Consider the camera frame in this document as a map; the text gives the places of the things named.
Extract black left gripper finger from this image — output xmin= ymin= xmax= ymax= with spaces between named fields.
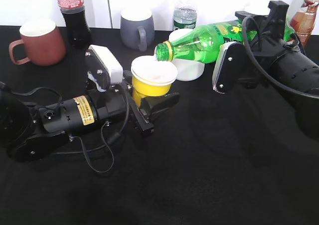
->
xmin=141 ymin=92 xmax=180 ymax=122
xmin=129 ymin=96 xmax=155 ymax=136

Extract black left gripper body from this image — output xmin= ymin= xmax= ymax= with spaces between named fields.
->
xmin=86 ymin=71 xmax=133 ymax=127

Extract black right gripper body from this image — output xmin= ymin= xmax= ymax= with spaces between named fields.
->
xmin=235 ymin=0 xmax=289 ymax=88

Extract yellow white paper cup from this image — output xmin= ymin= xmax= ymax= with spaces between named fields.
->
xmin=131 ymin=55 xmax=178 ymax=106

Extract green plastic soda bottle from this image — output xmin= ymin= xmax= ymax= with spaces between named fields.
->
xmin=154 ymin=19 xmax=243 ymax=63

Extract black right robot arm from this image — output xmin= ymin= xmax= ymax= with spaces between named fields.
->
xmin=235 ymin=0 xmax=319 ymax=140

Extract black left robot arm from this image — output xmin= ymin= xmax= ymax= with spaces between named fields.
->
xmin=0 ymin=72 xmax=179 ymax=162

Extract orange tea bottle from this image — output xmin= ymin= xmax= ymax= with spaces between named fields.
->
xmin=290 ymin=0 xmax=319 ymax=47

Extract white ceramic mug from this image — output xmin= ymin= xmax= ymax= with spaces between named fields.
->
xmin=168 ymin=28 xmax=205 ymax=81

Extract grey ceramic mug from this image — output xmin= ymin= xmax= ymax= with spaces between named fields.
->
xmin=120 ymin=6 xmax=155 ymax=52

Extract clear water bottle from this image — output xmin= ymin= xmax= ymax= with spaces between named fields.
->
xmin=173 ymin=0 xmax=197 ymax=30

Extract red brown ceramic mug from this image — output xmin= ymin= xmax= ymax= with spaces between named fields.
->
xmin=8 ymin=19 xmax=67 ymax=66

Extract dark cola bottle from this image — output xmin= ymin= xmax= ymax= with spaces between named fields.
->
xmin=57 ymin=0 xmax=91 ymax=48

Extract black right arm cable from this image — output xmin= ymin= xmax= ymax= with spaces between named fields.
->
xmin=241 ymin=15 xmax=319 ymax=101

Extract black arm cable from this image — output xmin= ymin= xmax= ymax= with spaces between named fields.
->
xmin=0 ymin=81 xmax=130 ymax=173
xmin=241 ymin=15 xmax=319 ymax=101

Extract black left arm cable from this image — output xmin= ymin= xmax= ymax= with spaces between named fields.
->
xmin=0 ymin=81 xmax=130 ymax=173

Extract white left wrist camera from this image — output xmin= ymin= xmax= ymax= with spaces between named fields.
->
xmin=85 ymin=44 xmax=123 ymax=93

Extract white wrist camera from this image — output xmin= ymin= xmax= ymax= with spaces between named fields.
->
xmin=212 ymin=41 xmax=248 ymax=94
xmin=85 ymin=44 xmax=123 ymax=93

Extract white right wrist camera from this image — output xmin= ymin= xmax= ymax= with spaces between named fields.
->
xmin=212 ymin=41 xmax=248 ymax=94

